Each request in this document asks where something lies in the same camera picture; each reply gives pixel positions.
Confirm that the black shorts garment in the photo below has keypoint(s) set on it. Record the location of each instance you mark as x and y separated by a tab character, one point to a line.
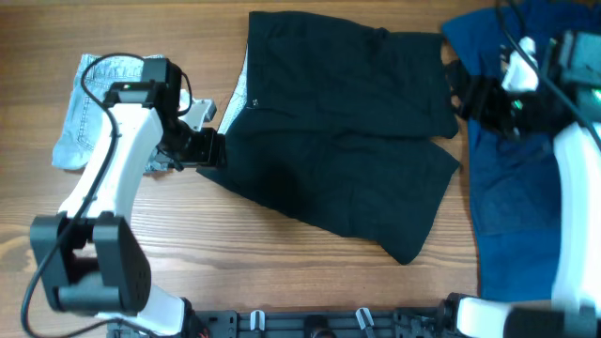
339	128

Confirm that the black mounting rail base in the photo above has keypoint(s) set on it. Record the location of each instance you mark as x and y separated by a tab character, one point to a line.
361	323

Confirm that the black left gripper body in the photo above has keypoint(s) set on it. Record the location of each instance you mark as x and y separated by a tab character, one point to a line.
187	146

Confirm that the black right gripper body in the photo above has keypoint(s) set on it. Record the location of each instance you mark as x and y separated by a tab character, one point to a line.
510	111

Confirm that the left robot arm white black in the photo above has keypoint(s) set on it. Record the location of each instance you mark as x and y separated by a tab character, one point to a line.
88	260

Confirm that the folded light blue jeans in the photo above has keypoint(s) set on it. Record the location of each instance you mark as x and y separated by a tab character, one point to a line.
83	121

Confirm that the blue garment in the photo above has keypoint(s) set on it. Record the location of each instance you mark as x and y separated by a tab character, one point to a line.
515	193

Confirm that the small black cloth piece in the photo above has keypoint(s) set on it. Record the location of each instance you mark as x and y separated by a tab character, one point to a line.
458	79

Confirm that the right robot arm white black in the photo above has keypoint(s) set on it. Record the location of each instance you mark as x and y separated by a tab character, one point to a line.
571	74

